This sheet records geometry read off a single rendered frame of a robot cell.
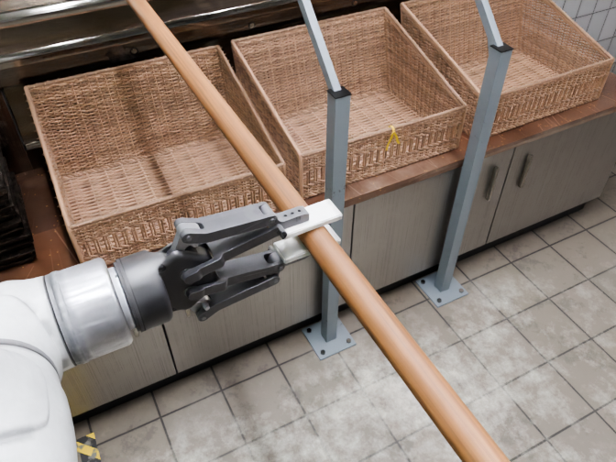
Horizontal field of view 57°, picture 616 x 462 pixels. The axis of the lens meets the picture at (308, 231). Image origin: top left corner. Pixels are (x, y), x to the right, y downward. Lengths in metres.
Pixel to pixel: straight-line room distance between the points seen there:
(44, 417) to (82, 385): 1.32
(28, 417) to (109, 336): 0.16
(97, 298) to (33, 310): 0.05
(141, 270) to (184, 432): 1.33
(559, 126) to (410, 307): 0.79
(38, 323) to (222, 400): 1.39
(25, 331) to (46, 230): 1.15
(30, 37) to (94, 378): 0.92
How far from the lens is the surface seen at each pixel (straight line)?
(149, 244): 1.49
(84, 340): 0.55
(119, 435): 1.90
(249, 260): 0.62
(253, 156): 0.70
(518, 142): 1.95
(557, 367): 2.10
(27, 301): 0.55
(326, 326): 1.90
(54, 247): 1.60
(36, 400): 0.43
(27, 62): 1.72
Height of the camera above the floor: 1.63
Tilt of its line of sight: 44 degrees down
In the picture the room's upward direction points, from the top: straight up
